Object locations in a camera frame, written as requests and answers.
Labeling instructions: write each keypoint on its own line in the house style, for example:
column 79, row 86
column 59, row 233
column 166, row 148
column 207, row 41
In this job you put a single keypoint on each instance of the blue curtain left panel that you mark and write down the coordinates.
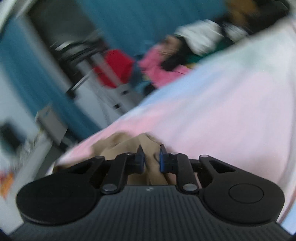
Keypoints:
column 35, row 86

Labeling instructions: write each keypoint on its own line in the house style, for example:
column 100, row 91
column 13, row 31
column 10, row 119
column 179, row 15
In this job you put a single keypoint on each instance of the tan brown trousers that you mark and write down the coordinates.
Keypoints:
column 112, row 146

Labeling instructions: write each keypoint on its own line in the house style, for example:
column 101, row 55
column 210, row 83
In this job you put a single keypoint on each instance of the pink garment pile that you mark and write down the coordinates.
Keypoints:
column 150, row 66

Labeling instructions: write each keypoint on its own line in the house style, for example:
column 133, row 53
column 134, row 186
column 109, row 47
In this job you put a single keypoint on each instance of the pastel rainbow bed sheet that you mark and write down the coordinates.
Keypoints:
column 237, row 106

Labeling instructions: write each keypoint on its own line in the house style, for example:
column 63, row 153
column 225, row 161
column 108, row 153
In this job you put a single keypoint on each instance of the blue curtain panel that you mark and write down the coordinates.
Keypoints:
column 35, row 86
column 134, row 26

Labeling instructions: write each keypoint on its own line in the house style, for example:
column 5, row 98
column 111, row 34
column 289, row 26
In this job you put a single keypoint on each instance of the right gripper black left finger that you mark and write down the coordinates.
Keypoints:
column 72, row 193

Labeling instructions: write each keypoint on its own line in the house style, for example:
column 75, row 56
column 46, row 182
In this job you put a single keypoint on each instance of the blue curtain right panel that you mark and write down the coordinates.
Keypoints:
column 134, row 26

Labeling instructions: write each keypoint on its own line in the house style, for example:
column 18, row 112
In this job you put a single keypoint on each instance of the white garment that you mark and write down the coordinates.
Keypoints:
column 202, row 37

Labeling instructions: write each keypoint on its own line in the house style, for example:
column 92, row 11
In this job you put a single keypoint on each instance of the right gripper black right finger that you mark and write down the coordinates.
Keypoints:
column 228, row 192

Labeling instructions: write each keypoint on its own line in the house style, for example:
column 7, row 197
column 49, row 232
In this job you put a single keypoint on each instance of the red bag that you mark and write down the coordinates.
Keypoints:
column 120, row 63

